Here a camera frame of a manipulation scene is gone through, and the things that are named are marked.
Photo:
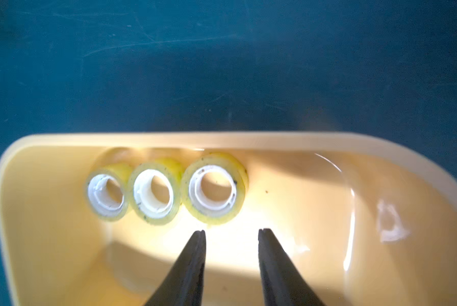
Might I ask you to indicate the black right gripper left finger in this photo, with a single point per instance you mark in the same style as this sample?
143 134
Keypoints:
184 283

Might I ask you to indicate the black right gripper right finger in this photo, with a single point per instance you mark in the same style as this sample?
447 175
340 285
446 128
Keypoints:
282 284

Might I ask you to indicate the transparent tape roll two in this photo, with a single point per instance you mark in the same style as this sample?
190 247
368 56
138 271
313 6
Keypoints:
153 190

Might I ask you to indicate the transparent tape roll three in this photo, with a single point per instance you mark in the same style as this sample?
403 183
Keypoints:
213 188

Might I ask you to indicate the transparent tape roll one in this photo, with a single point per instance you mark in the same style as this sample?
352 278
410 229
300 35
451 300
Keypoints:
106 191

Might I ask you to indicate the yellow plastic storage box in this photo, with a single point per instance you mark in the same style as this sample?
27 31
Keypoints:
365 221

